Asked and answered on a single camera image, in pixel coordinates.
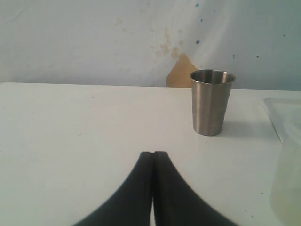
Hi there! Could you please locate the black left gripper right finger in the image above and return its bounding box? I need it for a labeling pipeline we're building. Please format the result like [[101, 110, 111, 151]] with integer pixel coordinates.
[[152, 151, 233, 226]]

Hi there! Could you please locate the translucent plastic deli container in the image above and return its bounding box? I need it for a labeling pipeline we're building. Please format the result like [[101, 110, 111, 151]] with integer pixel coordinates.
[[270, 139, 301, 226]]

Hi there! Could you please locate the white rectangular tray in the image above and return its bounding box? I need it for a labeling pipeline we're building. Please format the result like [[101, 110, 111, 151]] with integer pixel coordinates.
[[261, 98, 301, 143]]

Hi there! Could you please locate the stainless steel cup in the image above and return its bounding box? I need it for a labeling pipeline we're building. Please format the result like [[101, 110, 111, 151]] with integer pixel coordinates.
[[190, 69, 236, 136]]

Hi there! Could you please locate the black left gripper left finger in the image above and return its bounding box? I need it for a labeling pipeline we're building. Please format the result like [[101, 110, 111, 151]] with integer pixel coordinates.
[[76, 152, 154, 226]]

